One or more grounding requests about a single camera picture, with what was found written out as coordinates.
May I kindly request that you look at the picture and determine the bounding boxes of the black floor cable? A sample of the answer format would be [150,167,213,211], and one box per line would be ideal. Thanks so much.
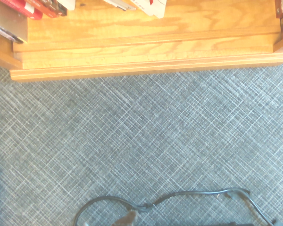
[73,187,283,226]

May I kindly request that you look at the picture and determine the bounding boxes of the plain white book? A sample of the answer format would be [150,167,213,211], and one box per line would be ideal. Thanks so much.
[56,0,76,11]

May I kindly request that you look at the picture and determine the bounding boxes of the wooden oak bookshelf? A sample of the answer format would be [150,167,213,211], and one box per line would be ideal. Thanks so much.
[0,0,283,82]

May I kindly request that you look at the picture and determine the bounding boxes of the dark red spine book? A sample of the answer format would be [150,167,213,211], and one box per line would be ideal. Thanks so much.
[25,0,68,18]

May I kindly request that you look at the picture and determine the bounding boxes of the blurry brown tag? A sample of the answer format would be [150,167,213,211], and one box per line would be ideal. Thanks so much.
[114,210,139,226]

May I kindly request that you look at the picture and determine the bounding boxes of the large grey cover book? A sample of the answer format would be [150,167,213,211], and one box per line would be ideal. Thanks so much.
[0,0,29,45]

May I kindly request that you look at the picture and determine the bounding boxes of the white book with red print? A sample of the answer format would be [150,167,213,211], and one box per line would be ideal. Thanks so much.
[131,0,167,19]

